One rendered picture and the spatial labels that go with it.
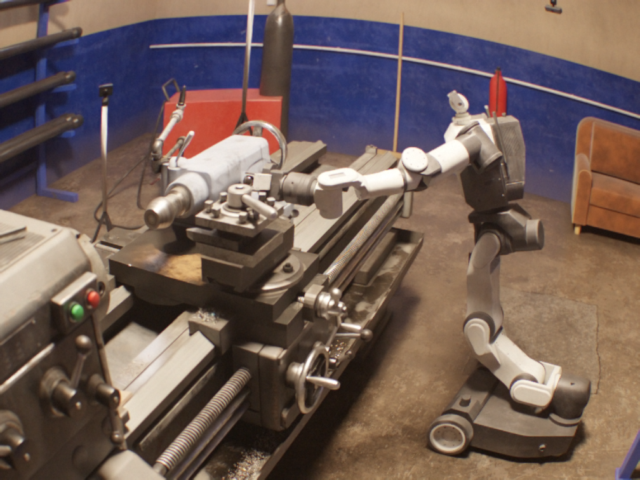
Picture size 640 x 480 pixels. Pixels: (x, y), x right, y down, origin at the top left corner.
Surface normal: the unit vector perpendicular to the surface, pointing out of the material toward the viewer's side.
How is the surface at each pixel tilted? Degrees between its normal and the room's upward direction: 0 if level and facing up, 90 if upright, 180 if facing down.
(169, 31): 90
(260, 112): 90
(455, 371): 0
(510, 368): 90
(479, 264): 90
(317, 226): 36
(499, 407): 0
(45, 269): 45
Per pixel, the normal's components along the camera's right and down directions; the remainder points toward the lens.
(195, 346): 0.58, -0.63
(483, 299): -0.52, 0.33
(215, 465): 0.04, -0.91
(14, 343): 0.94, 0.18
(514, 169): -0.14, 0.28
